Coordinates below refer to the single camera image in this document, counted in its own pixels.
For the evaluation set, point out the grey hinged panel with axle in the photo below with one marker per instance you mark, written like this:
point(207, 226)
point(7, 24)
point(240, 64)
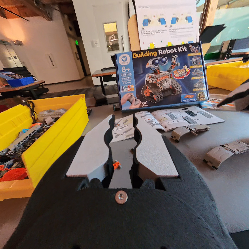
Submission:
point(181, 133)

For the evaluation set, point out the colour cover booklet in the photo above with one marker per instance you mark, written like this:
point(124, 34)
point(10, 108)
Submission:
point(212, 101)

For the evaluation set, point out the white door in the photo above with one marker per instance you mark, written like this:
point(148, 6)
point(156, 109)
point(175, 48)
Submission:
point(99, 58)

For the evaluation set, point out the black keyboard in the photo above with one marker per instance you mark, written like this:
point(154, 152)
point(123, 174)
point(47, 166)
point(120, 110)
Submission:
point(108, 69)

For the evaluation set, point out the cardboard stand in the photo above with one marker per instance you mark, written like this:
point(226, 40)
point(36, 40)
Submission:
point(134, 33)

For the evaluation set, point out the blue bin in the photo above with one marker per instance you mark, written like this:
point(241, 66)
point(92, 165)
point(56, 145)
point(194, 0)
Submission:
point(21, 81)

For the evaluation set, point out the orange toothed wheel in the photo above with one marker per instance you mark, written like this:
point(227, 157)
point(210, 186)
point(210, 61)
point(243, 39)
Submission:
point(14, 174)

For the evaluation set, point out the yellow storage bin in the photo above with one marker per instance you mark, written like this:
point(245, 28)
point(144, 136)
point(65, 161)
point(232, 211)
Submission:
point(223, 77)

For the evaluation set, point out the grey desk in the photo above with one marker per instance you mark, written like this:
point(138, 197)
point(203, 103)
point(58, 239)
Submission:
point(214, 184)

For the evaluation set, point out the printed paper sheet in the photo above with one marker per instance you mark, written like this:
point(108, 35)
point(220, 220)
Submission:
point(167, 37)

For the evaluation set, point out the pile of building parts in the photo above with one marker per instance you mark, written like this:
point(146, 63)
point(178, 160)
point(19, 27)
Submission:
point(25, 140)

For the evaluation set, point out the blue printed box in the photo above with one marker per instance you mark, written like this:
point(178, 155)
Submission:
point(9, 74)

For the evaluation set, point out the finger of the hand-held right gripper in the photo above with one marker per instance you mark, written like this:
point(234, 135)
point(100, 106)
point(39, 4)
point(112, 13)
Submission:
point(241, 99)

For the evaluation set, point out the orange and grey connector piece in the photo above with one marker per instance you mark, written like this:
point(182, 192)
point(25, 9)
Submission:
point(116, 165)

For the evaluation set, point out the open instruction booklet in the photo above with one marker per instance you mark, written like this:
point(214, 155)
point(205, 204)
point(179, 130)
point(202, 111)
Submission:
point(171, 125)

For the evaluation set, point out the wooden table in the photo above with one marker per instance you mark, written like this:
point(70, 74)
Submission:
point(29, 86)

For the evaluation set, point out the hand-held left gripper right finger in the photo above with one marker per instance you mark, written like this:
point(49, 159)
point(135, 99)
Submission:
point(153, 155)

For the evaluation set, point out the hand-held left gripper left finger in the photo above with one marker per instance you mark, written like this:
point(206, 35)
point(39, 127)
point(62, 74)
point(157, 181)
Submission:
point(89, 155)

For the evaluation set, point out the black angled panel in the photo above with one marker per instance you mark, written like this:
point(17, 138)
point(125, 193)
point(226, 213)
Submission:
point(212, 34)

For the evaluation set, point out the yellow parts bin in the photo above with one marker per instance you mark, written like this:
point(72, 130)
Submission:
point(58, 136)

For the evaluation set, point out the small grey table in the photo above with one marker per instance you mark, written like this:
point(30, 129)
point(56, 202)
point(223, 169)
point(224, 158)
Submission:
point(103, 72)

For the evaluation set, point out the black box with blue rim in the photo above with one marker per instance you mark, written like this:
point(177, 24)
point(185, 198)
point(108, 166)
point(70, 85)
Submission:
point(116, 107)

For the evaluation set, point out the black office chair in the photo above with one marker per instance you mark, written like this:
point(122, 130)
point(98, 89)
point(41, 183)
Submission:
point(41, 90)

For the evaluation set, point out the blue robot kit box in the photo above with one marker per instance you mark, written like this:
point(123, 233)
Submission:
point(161, 81)

